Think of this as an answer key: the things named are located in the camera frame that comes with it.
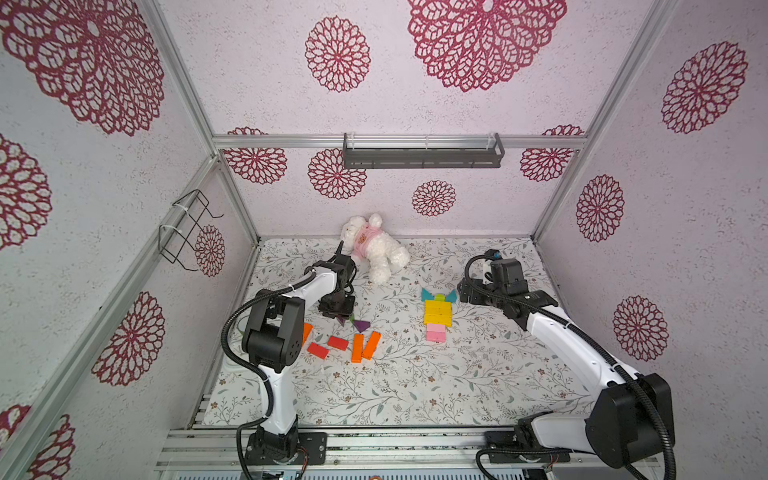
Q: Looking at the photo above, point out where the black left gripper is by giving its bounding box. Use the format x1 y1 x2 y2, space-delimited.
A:
318 291 355 320

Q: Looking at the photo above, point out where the magenta pink block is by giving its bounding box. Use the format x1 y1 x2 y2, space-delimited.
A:
426 331 447 343

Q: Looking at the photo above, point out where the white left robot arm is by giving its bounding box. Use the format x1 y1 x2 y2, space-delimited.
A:
220 252 357 479

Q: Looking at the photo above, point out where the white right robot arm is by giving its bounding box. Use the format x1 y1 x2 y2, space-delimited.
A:
457 250 678 479

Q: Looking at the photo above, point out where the right red block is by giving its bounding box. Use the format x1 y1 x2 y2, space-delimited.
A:
327 336 349 351

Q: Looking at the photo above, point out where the red block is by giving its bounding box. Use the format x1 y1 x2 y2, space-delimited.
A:
307 342 329 359
327 336 349 351

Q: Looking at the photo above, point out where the left orange long block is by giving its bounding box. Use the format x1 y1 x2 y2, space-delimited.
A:
302 323 313 344

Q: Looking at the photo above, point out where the orange long block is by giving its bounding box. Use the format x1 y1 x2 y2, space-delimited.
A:
302 323 313 344
351 334 364 363
362 331 382 360

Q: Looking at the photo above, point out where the middle orange long block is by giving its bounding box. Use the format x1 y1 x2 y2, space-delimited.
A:
351 334 364 363

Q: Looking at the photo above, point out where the right orange long block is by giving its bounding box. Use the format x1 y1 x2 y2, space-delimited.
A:
362 331 382 360

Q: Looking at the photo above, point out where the left red block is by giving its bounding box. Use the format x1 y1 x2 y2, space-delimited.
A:
307 342 329 359

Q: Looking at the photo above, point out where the white teddy bear pink shirt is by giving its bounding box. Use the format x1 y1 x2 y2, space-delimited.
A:
340 213 411 285

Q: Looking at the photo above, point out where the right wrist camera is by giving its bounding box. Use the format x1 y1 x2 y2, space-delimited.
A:
484 249 503 263

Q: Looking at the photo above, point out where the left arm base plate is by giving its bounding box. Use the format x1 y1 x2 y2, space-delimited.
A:
244 429 328 466

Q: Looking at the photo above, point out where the grey wall shelf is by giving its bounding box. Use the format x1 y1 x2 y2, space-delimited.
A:
342 134 506 170

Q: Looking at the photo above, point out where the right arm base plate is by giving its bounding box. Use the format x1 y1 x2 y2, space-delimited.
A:
484 429 571 464

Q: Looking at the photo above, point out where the black wire wall rack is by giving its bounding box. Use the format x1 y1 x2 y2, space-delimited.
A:
157 189 226 277

